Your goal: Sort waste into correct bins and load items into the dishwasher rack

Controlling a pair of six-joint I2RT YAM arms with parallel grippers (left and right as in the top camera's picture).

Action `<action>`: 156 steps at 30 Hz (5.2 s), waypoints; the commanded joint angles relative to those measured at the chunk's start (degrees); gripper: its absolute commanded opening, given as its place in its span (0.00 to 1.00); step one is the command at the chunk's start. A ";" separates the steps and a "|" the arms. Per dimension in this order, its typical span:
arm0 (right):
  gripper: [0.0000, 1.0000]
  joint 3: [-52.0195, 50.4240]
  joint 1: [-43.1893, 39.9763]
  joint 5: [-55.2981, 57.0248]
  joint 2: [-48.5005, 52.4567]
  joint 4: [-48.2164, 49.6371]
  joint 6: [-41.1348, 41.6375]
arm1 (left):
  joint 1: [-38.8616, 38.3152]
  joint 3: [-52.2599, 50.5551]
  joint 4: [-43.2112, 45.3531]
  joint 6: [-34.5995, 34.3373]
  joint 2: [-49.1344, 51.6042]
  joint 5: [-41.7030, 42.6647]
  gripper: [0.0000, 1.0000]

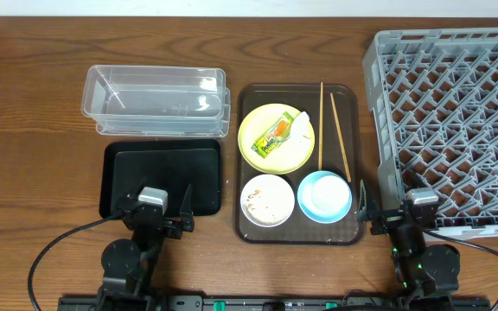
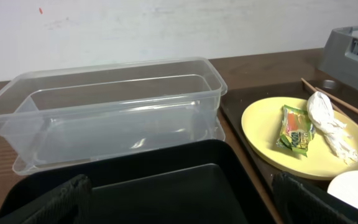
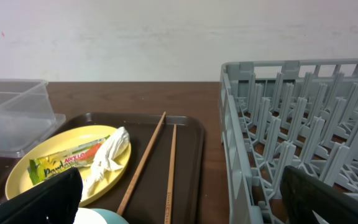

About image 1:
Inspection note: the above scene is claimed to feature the grey plastic dishwasher rack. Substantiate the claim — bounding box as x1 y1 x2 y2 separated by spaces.
362 28 498 239

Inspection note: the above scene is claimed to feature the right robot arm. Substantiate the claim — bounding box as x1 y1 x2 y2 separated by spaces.
357 181 460 310

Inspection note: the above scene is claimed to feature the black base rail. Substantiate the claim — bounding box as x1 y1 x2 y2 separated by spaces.
57 295 491 311

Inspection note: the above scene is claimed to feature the clear plastic bin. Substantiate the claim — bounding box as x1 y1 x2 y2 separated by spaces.
81 65 231 138

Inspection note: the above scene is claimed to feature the white tissue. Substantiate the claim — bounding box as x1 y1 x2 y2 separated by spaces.
290 111 310 140

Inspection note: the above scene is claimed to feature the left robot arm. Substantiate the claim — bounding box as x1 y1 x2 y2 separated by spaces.
95 186 195 311

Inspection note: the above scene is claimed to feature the yellow plate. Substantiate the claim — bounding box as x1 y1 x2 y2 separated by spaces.
238 104 315 175

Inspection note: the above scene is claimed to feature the green orange snack wrapper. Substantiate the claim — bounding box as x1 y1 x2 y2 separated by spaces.
252 111 294 158

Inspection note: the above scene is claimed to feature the white cup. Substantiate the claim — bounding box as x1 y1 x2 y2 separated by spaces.
310 175 351 218

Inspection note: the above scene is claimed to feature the black waste tray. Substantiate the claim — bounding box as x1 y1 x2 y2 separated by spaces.
99 139 221 218

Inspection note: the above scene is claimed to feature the dark brown serving tray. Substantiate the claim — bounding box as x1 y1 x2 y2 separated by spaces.
233 84 366 246

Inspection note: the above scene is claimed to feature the white bowl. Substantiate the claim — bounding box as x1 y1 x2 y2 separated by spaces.
239 175 296 228

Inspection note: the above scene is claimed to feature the light blue bowl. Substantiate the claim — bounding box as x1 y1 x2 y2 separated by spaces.
297 170 353 224

